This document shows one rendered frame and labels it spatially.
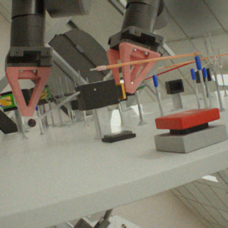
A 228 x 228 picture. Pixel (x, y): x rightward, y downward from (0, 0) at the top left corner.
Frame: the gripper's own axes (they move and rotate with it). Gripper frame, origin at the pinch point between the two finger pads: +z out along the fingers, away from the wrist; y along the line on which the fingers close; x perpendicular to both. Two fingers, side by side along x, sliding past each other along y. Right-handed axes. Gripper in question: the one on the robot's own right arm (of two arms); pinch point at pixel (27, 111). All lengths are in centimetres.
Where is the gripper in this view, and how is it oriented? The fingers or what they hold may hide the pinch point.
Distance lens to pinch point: 58.9
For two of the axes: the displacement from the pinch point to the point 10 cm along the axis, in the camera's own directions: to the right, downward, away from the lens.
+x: -9.3, 0.2, -3.5
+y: -3.5, 0.1, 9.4
